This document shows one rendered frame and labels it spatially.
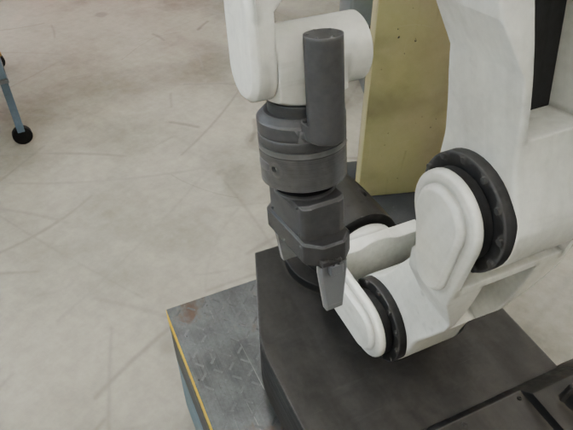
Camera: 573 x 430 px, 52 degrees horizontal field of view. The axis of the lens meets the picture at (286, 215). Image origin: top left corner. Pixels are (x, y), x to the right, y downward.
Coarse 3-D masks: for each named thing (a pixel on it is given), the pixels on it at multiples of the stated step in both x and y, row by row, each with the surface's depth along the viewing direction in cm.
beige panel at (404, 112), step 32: (384, 0) 171; (416, 0) 172; (384, 32) 178; (416, 32) 179; (384, 64) 185; (416, 64) 186; (448, 64) 188; (384, 96) 193; (416, 96) 194; (384, 128) 201; (416, 128) 203; (384, 160) 210; (416, 160) 212; (384, 192) 220
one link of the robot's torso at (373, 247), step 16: (368, 224) 104; (384, 224) 106; (400, 224) 104; (352, 240) 101; (368, 240) 100; (384, 240) 101; (400, 240) 103; (352, 256) 100; (368, 256) 102; (384, 256) 104; (400, 256) 106; (352, 272) 103; (368, 272) 105; (352, 288) 94; (352, 304) 94; (368, 304) 91; (352, 320) 96; (368, 320) 91; (368, 336) 91; (384, 336) 90; (368, 352) 95; (384, 352) 92
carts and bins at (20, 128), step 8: (0, 56) 299; (0, 64) 228; (0, 72) 229; (0, 80) 231; (8, 80) 232; (8, 88) 234; (8, 96) 236; (8, 104) 238; (16, 112) 242; (16, 120) 244; (16, 128) 246; (24, 128) 248; (16, 136) 248; (24, 136) 250
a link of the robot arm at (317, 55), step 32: (288, 32) 51; (320, 32) 49; (352, 32) 52; (288, 64) 51; (320, 64) 48; (352, 64) 53; (288, 96) 52; (320, 96) 50; (288, 128) 53; (320, 128) 51
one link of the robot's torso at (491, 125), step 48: (480, 0) 52; (528, 0) 51; (480, 48) 56; (528, 48) 52; (480, 96) 59; (528, 96) 54; (480, 144) 61; (528, 144) 57; (480, 192) 61; (528, 192) 59; (528, 240) 61
